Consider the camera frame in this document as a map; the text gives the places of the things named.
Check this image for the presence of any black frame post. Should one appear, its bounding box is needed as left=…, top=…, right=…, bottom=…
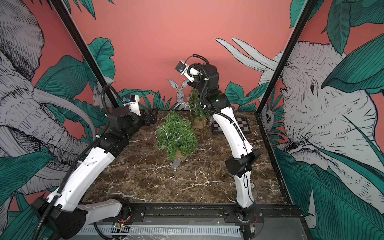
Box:
left=256, top=0, right=317, bottom=117
left=47, top=1, right=115, bottom=108

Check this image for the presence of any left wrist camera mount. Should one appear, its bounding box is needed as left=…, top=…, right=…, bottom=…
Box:
left=123, top=95, right=141, bottom=117

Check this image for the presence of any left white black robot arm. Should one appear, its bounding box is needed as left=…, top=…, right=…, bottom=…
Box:
left=31, top=85, right=159, bottom=240

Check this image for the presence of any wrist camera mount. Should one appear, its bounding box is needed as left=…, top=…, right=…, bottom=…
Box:
left=175, top=60, right=200, bottom=82
left=123, top=95, right=141, bottom=117

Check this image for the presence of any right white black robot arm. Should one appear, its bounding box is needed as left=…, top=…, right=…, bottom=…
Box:
left=179, top=54, right=260, bottom=223

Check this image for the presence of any black left frame post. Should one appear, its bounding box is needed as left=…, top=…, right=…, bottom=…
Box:
left=47, top=1, right=115, bottom=108

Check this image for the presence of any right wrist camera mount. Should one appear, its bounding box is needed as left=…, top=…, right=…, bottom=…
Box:
left=175, top=60, right=200, bottom=82

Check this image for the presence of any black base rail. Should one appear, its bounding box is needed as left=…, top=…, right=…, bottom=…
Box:
left=128, top=203, right=303, bottom=224

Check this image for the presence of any small chessboard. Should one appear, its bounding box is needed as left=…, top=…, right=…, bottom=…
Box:
left=211, top=117, right=251, bottom=135

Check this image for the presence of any black right frame post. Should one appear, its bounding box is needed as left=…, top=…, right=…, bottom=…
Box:
left=256, top=0, right=317, bottom=117

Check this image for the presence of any white perforated strip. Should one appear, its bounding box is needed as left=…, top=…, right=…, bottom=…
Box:
left=98, top=225, right=241, bottom=237

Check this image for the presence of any mini christmas tree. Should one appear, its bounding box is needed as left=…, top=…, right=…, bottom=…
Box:
left=188, top=88, right=211, bottom=129
left=156, top=111, right=198, bottom=161

